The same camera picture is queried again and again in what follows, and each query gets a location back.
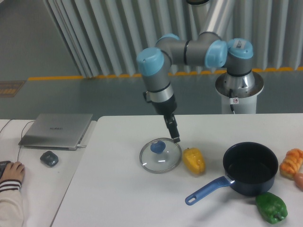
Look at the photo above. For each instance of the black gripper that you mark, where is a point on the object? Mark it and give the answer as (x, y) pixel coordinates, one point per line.
(166, 109)

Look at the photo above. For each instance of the glass lid with blue knob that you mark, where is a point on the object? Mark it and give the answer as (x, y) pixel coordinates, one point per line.
(160, 155)

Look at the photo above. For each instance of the white sleeved forearm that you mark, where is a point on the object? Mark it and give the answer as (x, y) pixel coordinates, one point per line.
(11, 206)

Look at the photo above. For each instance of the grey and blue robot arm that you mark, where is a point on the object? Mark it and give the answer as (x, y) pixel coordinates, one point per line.
(208, 50)

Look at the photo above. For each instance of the person's hand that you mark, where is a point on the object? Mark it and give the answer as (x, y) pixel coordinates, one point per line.
(13, 172)

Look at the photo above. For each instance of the yellow bell pepper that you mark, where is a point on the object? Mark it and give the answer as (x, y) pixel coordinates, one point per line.
(194, 160)

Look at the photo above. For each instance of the dark blue saucepan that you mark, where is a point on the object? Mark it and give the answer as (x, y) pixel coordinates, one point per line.
(250, 170)

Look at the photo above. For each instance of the silver laptop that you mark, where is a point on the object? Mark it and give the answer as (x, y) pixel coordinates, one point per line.
(57, 131)

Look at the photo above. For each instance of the orange bread loaf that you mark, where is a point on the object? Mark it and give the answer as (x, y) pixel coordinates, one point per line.
(291, 163)

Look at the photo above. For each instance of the green bell pepper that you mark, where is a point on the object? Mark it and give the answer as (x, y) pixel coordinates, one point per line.
(271, 207)

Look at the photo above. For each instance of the pink sausage toy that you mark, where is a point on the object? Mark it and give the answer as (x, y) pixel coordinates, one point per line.
(298, 179)

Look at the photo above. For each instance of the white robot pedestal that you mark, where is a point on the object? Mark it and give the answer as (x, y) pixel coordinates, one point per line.
(239, 94)

